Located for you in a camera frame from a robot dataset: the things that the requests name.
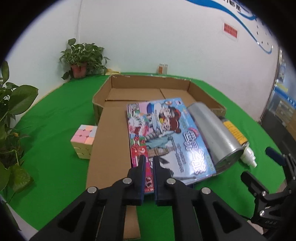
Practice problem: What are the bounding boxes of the small orange jar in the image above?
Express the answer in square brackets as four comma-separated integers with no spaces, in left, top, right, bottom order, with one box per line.
[157,63,169,75]

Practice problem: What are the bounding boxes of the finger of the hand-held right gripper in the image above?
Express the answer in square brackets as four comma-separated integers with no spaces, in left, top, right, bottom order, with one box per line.
[265,147,296,183]
[240,171,289,209]

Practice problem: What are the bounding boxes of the glass door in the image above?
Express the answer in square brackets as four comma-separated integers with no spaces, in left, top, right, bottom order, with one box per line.
[257,46,296,139]

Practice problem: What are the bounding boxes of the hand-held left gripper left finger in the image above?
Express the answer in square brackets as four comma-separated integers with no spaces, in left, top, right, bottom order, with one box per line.
[30,155,147,241]

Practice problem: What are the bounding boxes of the blue wall decal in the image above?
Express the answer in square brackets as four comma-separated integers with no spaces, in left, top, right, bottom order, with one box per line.
[185,0,274,55]

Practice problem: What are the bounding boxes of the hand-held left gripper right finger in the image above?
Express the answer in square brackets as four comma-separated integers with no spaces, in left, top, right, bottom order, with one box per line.
[153,156,267,241]

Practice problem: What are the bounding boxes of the red wall sign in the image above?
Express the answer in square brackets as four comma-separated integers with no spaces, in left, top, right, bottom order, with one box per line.
[222,21,239,41]

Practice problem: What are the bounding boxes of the silver metal can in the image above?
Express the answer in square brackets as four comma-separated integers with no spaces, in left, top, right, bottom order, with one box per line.
[186,101,250,174]

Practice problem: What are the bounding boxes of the large-leaf green plant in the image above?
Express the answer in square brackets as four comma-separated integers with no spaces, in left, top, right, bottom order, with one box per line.
[0,61,39,230]

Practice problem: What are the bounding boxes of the colourful cartoon game box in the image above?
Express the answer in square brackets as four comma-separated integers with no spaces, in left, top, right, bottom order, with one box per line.
[127,97,216,194]

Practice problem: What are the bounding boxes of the yellow jar with black lid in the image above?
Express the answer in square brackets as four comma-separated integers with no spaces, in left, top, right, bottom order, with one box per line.
[220,117,248,145]

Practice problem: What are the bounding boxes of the brown cardboard box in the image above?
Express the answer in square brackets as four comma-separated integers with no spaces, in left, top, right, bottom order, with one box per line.
[85,74,227,240]

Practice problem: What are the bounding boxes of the potted plant in red pot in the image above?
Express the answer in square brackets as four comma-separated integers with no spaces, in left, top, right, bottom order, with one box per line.
[59,38,110,80]

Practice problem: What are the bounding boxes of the pastel puzzle cube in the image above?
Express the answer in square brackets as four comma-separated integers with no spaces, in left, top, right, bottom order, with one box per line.
[70,124,98,160]

